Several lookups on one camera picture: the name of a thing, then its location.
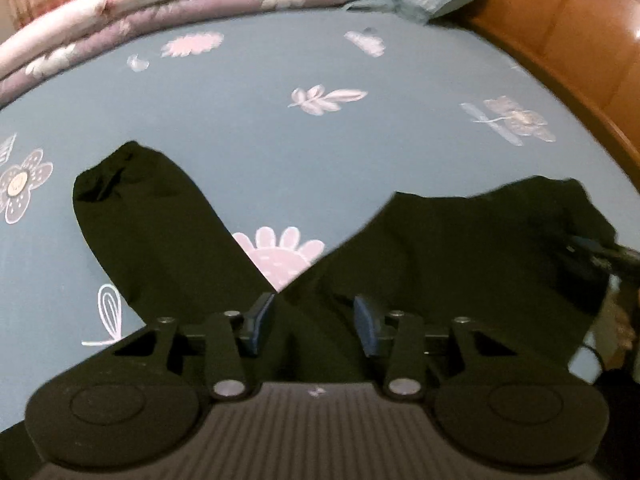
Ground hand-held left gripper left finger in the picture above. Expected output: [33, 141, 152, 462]
[87, 292, 277, 401]

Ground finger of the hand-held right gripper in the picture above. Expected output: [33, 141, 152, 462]
[567, 237, 608, 263]

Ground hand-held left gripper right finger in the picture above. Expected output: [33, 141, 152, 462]
[354, 295, 548, 401]

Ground black pants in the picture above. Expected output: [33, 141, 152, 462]
[72, 141, 618, 386]

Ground person's right hand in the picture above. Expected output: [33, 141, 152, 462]
[602, 292, 636, 361]

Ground blue floral bed sheet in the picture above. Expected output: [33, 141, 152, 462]
[0, 2, 640, 431]

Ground wooden headboard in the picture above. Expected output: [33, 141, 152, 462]
[452, 0, 640, 186]

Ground folded floral quilt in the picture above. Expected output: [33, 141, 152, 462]
[0, 0, 393, 106]

